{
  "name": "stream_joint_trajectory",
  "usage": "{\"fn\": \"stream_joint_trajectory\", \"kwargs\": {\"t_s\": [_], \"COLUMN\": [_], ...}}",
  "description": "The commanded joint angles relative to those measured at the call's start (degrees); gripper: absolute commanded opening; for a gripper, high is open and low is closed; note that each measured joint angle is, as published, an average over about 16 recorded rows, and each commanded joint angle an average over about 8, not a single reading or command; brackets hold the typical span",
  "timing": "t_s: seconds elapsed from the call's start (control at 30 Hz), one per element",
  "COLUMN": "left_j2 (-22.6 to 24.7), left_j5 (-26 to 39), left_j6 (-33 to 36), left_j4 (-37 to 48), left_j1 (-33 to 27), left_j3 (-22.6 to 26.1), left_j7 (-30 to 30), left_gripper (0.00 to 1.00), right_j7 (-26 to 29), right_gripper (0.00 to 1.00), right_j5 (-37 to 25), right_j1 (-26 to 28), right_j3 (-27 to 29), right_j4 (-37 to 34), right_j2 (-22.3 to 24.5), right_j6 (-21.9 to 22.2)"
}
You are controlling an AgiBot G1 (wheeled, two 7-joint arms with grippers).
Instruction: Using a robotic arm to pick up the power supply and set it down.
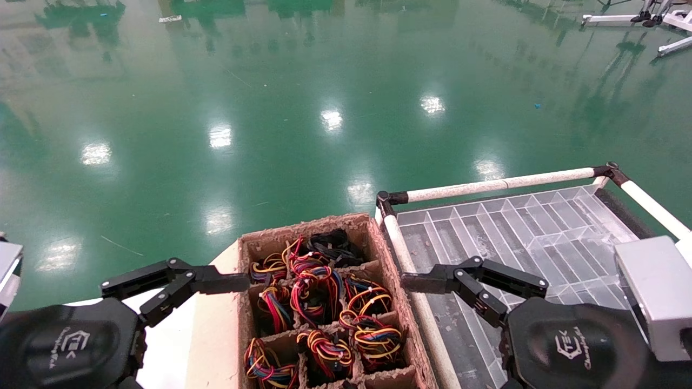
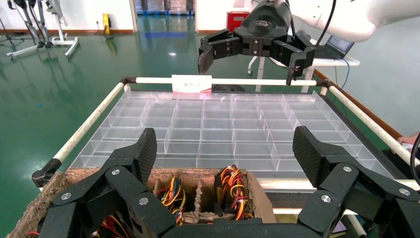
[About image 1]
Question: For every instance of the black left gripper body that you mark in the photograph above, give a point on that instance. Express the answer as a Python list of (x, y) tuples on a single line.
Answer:
[(65, 346)]

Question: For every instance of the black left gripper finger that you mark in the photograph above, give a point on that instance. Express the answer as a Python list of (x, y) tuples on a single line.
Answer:
[(221, 282), (140, 276)]

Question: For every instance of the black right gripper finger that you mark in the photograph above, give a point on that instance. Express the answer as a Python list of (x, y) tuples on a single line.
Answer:
[(427, 282), (508, 278)]

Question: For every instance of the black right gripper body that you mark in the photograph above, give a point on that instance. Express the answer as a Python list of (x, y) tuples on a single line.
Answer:
[(573, 346)]

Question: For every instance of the brown pulp compartment tray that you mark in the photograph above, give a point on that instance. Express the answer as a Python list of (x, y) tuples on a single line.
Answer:
[(389, 259)]

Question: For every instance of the clear plastic divided tray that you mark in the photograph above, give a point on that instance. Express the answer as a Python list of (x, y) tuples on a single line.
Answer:
[(530, 232)]

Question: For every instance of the beige flat board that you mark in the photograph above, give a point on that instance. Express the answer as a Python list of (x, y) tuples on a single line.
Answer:
[(216, 335)]

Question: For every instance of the dark cart deck board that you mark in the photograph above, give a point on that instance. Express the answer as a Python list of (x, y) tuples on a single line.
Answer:
[(621, 212)]

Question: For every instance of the white paper scrap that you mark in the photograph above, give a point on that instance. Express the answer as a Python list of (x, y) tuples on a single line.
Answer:
[(170, 19)]

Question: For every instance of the white metal stand base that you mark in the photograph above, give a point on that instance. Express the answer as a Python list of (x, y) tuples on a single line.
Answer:
[(611, 19)]

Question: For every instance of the white metal stand bar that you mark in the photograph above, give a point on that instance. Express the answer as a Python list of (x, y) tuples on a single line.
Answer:
[(676, 46)]

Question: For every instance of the white cart frame pipe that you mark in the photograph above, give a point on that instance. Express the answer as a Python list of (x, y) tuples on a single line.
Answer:
[(486, 186), (649, 205), (399, 243)]

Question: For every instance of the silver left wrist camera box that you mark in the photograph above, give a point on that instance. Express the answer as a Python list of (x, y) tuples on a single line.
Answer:
[(8, 270)]

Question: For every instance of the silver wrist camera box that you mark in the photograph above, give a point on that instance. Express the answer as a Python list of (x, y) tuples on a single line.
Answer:
[(657, 292), (8, 270)]

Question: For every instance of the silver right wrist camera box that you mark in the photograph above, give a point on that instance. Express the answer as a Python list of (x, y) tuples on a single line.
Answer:
[(657, 292)]

